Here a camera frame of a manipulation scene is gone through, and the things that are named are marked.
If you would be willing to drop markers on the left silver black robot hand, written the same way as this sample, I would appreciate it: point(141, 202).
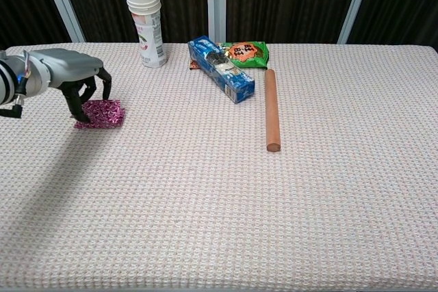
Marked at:
point(65, 64)

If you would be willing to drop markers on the white pink yogurt bottle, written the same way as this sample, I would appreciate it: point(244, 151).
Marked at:
point(152, 42)

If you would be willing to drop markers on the nested white paper cup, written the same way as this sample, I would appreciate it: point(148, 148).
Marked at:
point(143, 4)
point(145, 9)

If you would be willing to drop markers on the brown snack packet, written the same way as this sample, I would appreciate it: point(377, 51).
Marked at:
point(193, 65)

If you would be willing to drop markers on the blue cookie box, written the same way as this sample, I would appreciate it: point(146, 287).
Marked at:
point(222, 69)

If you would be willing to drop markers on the green snack packet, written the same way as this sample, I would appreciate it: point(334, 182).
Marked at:
point(248, 54)

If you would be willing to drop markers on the wooden rolling pin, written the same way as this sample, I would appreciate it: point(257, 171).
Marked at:
point(272, 110)

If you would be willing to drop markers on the pink woven tablecloth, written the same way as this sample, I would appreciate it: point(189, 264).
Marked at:
point(239, 203)

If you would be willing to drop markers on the grey partition frame post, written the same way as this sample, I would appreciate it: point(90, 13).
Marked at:
point(61, 4)
point(356, 1)
point(215, 1)

